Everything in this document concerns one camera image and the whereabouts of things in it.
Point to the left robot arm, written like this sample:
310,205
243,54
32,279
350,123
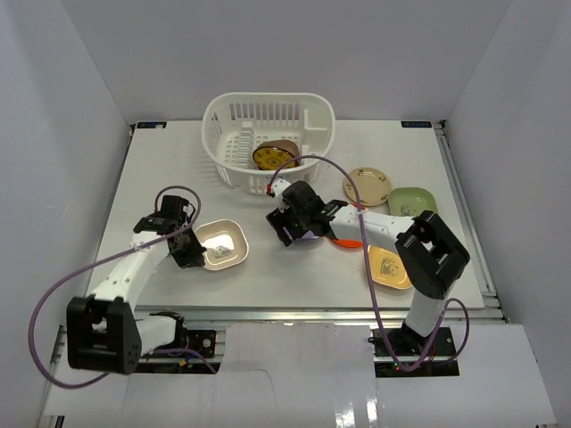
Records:
103,332

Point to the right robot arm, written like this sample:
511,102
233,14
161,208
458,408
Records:
432,256

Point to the orange round plate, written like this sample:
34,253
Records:
347,244

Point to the cream square panda plate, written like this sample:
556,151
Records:
225,243

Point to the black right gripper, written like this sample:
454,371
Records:
279,221

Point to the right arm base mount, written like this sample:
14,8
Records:
433,366

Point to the yellow round patterned plate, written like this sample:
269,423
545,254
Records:
270,158

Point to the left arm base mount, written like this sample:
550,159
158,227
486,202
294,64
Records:
201,341

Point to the green square panda plate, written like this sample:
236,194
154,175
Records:
411,201

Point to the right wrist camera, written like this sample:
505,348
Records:
276,190

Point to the brown square panda plate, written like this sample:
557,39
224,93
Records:
285,145

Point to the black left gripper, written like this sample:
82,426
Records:
188,251

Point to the beige round floral plate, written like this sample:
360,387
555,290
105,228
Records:
373,185

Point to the yellow square panda plate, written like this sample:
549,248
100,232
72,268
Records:
385,268

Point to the white plastic bin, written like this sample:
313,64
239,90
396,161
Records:
237,124

